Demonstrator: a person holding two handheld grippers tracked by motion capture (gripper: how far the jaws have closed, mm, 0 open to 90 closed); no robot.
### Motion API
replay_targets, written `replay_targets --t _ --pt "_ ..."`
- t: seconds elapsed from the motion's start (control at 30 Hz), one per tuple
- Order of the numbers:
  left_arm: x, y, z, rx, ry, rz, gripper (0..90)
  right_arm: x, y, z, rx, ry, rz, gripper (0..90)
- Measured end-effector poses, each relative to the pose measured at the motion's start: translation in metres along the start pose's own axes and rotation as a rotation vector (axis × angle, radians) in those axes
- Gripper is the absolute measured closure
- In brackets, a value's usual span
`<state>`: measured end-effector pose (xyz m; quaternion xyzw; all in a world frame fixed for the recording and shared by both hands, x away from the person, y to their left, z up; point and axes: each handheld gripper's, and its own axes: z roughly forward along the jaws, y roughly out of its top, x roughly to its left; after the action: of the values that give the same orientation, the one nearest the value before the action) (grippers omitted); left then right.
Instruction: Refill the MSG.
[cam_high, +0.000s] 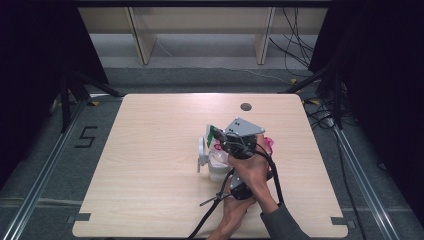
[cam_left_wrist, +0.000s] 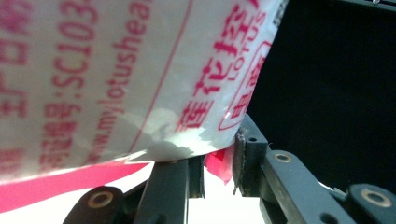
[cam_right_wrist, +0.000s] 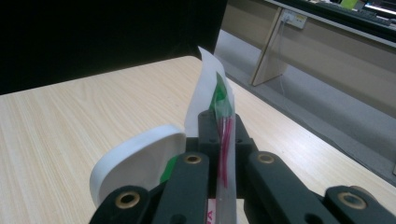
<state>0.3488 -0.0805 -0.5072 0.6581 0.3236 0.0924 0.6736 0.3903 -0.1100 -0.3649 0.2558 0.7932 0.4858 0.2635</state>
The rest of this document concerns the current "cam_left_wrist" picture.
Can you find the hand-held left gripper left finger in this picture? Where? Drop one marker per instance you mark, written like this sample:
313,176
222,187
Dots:
165,193

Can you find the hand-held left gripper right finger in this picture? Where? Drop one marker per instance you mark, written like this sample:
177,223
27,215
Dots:
280,186

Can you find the pink printed plastic bag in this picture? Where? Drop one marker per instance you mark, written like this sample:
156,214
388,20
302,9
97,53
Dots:
124,77

